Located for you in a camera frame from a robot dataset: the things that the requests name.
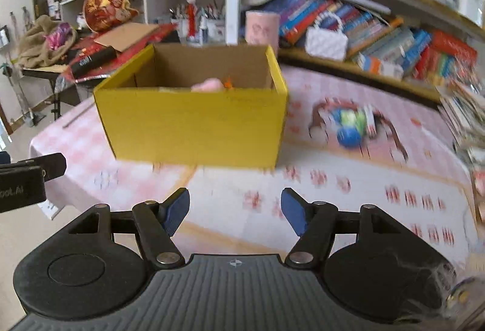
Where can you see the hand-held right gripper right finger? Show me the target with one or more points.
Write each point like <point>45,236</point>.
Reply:
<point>293,211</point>

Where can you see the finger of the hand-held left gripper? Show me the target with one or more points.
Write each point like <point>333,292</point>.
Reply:
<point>49,164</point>

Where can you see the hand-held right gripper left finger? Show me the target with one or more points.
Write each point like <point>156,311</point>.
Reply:
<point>176,211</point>

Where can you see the yellow cardboard box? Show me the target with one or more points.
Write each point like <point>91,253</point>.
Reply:
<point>189,126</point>

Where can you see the blue ball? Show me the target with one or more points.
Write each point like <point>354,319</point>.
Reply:
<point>348,137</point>

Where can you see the green frog toy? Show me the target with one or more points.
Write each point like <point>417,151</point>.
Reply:
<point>350,119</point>

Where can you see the round pink plush toy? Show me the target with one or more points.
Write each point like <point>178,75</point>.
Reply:
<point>206,85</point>

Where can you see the thin wooden stick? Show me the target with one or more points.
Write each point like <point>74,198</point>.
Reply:
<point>77,114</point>

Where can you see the long black box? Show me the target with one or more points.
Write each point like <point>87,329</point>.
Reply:
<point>93,62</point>

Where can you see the brown plush blanket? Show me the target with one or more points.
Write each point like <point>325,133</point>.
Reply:
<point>34,47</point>

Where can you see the small white black gadget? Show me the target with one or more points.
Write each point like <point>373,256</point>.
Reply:
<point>370,120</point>

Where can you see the pink purple bow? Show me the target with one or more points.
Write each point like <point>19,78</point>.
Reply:
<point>58,35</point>

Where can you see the brown cardboard sheet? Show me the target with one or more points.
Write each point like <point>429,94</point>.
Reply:
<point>127,35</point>

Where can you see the red paper sheets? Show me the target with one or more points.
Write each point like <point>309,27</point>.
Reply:
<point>151,39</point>

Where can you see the red gold monkey decoration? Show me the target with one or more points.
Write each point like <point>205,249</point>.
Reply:
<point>108,7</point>

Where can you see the white blue medicine box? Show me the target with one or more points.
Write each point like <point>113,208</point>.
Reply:
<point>380,67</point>

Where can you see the white quilted handbag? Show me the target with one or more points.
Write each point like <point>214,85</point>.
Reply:
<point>326,43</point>

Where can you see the pink printed cylinder container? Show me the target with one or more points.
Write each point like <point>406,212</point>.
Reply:
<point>261,31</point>

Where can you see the clear brush holder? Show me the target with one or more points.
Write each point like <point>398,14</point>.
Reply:
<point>214,29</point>

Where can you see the red white bottle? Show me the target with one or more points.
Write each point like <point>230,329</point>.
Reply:
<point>192,22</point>

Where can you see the pile of notebooks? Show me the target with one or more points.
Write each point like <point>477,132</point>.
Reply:
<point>466,119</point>

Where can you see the row of colourful books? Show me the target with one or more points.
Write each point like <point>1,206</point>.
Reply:
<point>371,28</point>

